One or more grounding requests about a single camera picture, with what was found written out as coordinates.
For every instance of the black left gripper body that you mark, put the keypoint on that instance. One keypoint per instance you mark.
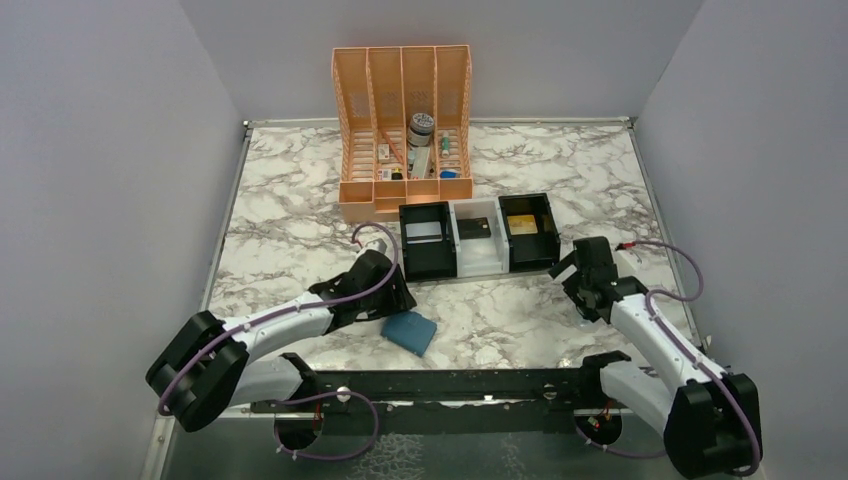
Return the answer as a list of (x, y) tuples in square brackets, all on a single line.
[(389, 299)]

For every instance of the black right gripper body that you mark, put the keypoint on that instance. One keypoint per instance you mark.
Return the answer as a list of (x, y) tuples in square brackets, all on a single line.
[(574, 288)]

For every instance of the blue leather card holder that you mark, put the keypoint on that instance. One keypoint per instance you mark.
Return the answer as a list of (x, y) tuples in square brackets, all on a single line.
[(410, 331)]

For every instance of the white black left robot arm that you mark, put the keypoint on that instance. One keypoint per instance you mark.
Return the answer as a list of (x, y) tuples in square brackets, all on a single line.
[(212, 364)]

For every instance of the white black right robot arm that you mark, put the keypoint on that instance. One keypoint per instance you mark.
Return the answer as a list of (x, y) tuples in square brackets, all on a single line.
[(708, 418)]

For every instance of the silver credit card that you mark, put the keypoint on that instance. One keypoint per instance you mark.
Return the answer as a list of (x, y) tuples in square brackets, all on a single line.
[(424, 232)]

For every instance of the black left card bin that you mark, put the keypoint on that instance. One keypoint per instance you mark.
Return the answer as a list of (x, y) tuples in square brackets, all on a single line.
[(428, 243)]

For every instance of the black card bin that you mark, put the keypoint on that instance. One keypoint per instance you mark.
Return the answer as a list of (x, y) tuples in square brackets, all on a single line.
[(532, 235), (428, 243)]

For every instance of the black right card bin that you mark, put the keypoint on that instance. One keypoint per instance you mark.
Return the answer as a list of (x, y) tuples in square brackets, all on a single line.
[(532, 235)]

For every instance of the gold credit card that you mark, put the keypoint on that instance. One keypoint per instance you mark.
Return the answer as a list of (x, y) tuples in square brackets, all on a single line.
[(522, 225)]

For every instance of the white middle card bin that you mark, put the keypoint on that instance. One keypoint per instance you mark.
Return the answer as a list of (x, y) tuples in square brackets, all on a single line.
[(482, 248)]

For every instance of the black credit card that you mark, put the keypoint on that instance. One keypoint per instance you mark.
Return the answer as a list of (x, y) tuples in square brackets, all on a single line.
[(473, 228)]

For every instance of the orange plastic file organizer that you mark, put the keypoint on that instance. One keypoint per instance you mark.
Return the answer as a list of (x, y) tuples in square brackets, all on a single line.
[(377, 90)]

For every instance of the grey round jar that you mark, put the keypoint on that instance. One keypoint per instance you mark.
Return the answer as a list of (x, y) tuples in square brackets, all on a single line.
[(420, 129)]

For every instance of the green white small tube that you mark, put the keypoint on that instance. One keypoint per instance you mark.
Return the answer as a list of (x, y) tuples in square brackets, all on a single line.
[(445, 144)]

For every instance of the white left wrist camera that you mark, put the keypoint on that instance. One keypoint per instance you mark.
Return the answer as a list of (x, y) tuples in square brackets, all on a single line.
[(379, 245)]

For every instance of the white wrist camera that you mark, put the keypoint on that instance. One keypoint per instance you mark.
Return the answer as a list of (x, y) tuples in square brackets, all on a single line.
[(379, 245), (566, 267)]

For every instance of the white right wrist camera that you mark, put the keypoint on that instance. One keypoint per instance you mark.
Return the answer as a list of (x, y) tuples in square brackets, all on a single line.
[(566, 267)]

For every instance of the black metal base rail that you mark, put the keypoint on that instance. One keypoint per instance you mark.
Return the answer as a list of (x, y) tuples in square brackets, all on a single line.
[(428, 402)]

